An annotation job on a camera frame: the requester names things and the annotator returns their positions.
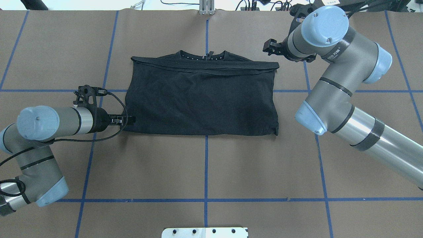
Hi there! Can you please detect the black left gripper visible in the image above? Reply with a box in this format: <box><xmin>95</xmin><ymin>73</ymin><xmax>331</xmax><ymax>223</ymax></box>
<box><xmin>93</xmin><ymin>109</ymin><xmax>136</xmax><ymax>133</ymax></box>

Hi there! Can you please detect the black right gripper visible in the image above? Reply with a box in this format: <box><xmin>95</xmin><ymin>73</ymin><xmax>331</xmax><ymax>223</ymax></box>
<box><xmin>263</xmin><ymin>33</ymin><xmax>316</xmax><ymax>63</ymax></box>

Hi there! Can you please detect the black graphic t-shirt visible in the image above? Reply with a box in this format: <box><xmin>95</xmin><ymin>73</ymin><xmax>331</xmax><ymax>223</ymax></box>
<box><xmin>125</xmin><ymin>50</ymin><xmax>279</xmax><ymax>136</ymax></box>

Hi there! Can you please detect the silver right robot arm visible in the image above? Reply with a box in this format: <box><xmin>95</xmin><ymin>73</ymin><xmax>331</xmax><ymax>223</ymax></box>
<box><xmin>263</xmin><ymin>4</ymin><xmax>423</xmax><ymax>189</ymax></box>

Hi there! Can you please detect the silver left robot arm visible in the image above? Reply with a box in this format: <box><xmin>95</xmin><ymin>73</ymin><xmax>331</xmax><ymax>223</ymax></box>
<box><xmin>1</xmin><ymin>105</ymin><xmax>136</xmax><ymax>217</ymax></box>

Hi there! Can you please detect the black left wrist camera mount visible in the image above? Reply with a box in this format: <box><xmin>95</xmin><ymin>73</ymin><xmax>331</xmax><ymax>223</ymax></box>
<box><xmin>73</xmin><ymin>85</ymin><xmax>108</xmax><ymax>111</ymax></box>

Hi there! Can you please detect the aluminium frame post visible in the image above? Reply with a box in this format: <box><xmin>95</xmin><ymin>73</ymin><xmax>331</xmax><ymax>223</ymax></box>
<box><xmin>199</xmin><ymin>0</ymin><xmax>215</xmax><ymax>15</ymax></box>

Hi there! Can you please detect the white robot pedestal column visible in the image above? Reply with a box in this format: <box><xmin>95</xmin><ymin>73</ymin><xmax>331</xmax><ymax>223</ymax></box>
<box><xmin>161</xmin><ymin>226</ymin><xmax>249</xmax><ymax>238</ymax></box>

